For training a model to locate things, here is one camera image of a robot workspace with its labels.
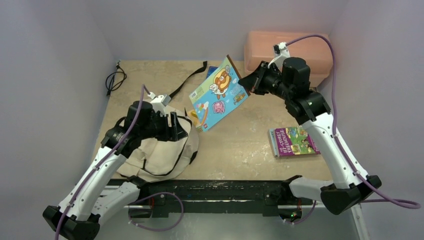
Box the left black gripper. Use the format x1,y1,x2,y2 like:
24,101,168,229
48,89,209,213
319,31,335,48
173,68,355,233
139,111,187,141

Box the light blue cartoon activity book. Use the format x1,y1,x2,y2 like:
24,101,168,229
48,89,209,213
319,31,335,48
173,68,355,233
189,55,250,132

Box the beige canvas backpack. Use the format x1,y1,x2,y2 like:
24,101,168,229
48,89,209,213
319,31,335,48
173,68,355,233
117,106,200,183

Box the purple Treehouse paperback book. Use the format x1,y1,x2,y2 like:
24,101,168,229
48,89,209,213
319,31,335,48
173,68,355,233
268,126,320,158

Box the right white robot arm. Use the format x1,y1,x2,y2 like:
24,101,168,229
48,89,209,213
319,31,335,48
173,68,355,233
238,57,382,215

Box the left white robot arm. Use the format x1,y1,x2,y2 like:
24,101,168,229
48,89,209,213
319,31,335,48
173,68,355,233
43,101,199,240

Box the orange banana picture card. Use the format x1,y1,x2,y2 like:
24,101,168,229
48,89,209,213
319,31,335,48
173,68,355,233
187,110,203,133

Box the Jane Eyre paperback book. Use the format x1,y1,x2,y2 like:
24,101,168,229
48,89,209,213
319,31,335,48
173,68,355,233
205,66,218,79

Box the pink plastic storage box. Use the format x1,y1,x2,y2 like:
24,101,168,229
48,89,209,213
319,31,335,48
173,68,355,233
244,31,333,88

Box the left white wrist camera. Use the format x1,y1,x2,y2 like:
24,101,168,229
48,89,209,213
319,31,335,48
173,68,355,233
147,92,171,117

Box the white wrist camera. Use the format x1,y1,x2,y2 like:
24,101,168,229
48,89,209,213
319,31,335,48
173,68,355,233
268,41,291,69
147,92,171,117

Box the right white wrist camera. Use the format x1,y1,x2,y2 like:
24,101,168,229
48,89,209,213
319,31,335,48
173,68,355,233
268,41,291,69

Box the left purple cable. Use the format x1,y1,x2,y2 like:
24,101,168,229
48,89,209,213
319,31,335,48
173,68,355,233
54,84,157,240

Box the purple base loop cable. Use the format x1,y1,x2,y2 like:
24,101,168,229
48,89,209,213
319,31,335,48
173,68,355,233
127,191,185,233

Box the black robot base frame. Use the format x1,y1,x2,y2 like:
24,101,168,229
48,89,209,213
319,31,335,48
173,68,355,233
128,180,320,221

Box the black coiled cable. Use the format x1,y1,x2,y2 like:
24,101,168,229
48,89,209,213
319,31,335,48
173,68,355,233
105,61,128,97

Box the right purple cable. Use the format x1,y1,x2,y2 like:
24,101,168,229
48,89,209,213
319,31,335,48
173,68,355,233
285,34,422,210

